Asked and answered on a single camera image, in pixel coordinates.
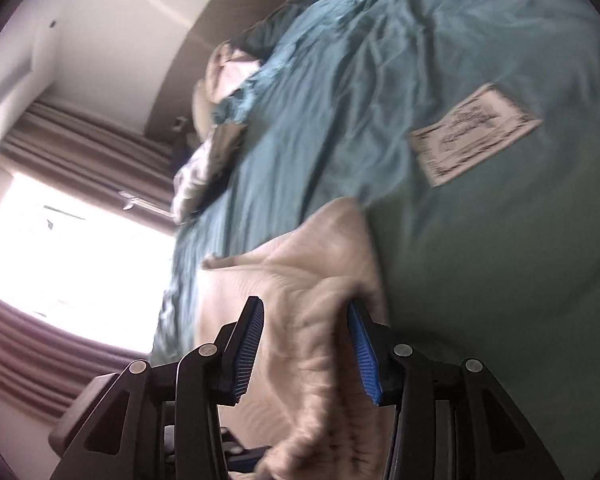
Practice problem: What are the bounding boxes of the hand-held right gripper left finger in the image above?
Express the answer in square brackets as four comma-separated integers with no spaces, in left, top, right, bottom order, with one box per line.
[50,296,265,480]

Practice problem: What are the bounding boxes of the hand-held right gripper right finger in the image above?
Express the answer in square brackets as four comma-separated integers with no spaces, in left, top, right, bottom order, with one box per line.
[347,300,563,480]

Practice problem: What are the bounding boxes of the cream quilted pants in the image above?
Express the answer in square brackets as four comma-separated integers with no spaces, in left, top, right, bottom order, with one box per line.
[200,197,396,480]

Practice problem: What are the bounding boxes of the cream folded clothes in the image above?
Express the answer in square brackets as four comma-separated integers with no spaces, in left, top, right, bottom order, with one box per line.
[172,125,248,223]

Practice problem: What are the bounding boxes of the cream printed duvet label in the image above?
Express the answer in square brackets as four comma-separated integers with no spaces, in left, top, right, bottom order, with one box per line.
[410,82,543,188]

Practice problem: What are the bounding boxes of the green duvet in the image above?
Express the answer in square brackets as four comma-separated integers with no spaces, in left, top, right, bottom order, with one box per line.
[150,0,600,391]

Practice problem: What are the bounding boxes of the cream crumpled blanket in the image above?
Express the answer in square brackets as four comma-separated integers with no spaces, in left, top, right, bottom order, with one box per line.
[192,42,263,131]

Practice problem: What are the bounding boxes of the grey-brown headboard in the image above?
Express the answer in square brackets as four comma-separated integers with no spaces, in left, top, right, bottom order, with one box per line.
[145,0,341,146]

